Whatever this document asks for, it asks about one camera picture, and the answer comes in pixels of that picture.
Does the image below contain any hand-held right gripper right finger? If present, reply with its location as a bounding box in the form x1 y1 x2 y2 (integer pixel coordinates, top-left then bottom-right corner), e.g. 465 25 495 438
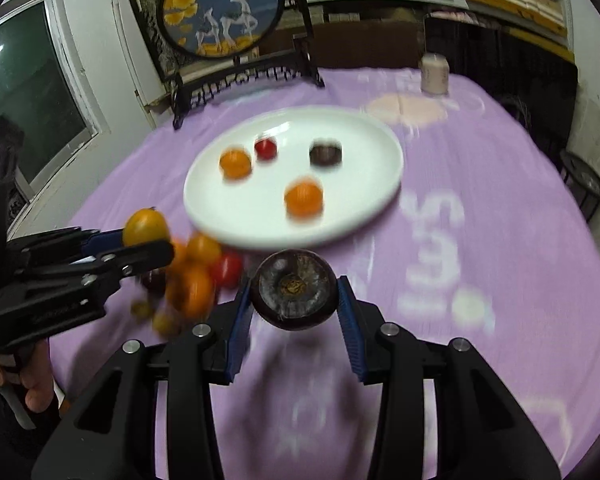
336 275 570 480

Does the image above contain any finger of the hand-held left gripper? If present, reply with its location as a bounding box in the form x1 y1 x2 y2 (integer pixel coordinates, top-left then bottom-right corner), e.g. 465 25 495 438
27 240 176 292
7 226 131 263

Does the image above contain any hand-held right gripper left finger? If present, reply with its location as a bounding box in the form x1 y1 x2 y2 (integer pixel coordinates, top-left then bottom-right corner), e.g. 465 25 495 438
32 279 256 480

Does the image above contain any yellow-orange tangerine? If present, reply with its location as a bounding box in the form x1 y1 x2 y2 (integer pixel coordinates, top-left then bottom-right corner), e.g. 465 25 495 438
122 208 172 248

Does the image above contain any dark purple mangosteen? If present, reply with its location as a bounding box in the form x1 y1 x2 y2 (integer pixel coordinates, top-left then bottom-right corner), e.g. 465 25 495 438
250 249 340 331
309 141 343 167

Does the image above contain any white round plate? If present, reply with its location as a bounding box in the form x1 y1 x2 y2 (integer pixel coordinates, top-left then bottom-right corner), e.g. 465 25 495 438
182 105 405 251

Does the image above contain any person's left hand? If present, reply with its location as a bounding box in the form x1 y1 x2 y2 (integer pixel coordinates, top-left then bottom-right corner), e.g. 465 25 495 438
0 339 57 411

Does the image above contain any dark purple fruit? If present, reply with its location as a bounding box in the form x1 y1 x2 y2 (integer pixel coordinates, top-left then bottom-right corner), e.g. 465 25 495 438
140 269 170 297

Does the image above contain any red cherry tomato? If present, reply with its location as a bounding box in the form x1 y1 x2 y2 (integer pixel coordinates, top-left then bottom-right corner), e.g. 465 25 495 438
211 252 245 290
254 137 279 162

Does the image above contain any window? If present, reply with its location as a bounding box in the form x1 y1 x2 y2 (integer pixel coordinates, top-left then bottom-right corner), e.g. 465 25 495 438
0 0 106 201

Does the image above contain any purple printed tablecloth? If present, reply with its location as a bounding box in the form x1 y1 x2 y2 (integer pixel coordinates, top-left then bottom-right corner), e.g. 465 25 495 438
47 66 600 480

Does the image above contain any round deer painting screen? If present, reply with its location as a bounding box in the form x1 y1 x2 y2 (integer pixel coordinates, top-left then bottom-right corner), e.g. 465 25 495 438
126 0 327 130

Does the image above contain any white cup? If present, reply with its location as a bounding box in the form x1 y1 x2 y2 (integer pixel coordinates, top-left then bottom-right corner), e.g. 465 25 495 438
419 52 450 96

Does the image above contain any black round stool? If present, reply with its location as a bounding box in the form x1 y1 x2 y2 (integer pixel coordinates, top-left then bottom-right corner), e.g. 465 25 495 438
560 150 600 221

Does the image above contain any brown wooden cabinet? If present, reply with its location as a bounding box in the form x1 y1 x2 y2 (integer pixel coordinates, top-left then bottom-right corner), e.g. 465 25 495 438
257 20 427 70

